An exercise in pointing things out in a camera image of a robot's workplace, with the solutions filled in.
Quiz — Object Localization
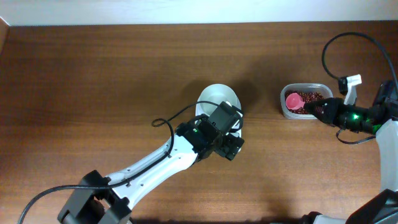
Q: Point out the white digital kitchen scale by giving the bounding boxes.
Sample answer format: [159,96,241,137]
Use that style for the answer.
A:
[195,98,243,137]

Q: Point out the clear plastic bean container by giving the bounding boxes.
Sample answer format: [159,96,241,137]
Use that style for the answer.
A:
[280,83,333,120]

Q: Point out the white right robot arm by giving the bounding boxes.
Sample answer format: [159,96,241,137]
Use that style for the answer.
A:
[302,80,397,224]

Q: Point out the white bowl on scale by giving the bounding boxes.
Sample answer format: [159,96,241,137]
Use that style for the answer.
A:
[195,84,241,116]

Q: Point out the pink measuring scoop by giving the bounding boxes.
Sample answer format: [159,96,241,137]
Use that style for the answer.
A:
[285,93,305,110]

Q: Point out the red beans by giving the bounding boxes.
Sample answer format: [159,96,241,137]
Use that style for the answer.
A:
[285,91,324,114]

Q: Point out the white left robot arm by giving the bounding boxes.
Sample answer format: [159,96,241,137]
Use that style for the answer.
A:
[57,115,244,223]

